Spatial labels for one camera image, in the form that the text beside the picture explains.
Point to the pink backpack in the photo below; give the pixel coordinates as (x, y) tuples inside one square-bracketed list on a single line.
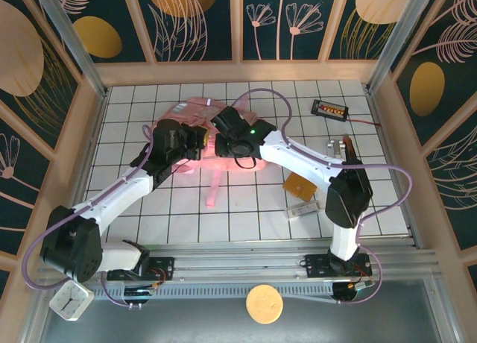
[(194, 110)]

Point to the brown notebook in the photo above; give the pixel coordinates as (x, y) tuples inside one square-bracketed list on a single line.
[(300, 188)]

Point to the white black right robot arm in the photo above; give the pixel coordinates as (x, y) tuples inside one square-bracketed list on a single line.
[(346, 201)]

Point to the long white box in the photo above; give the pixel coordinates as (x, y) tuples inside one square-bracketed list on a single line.
[(303, 210)]

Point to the black charger board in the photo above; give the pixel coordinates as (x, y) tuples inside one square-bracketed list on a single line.
[(329, 110)]

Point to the black controller module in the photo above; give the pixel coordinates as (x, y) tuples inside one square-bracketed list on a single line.
[(138, 292), (344, 292)]

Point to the round yellow sponge disc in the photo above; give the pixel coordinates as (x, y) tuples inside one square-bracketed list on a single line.
[(264, 304)]

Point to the white square alarm clock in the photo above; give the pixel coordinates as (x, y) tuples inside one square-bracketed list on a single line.
[(71, 301)]

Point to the aluminium mounting rail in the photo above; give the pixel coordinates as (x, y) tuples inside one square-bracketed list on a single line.
[(238, 262)]

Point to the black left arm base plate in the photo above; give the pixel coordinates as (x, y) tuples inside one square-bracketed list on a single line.
[(164, 268)]

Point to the aluminium frame post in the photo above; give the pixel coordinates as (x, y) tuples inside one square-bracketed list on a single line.
[(75, 48), (400, 41)]

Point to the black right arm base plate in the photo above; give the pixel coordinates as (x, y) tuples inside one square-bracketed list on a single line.
[(316, 264)]

